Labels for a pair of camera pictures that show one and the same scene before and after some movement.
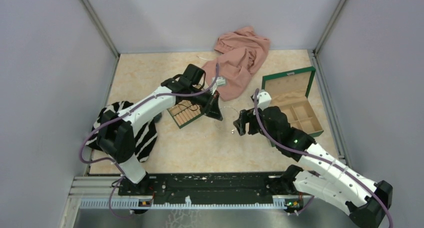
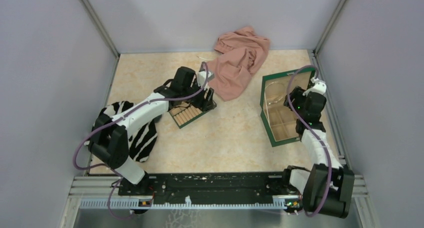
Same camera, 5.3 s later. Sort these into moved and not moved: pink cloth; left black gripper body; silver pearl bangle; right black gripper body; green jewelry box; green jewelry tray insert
Moved: silver pearl bangle; right black gripper body
Not moved: green jewelry tray insert; green jewelry box; left black gripper body; pink cloth
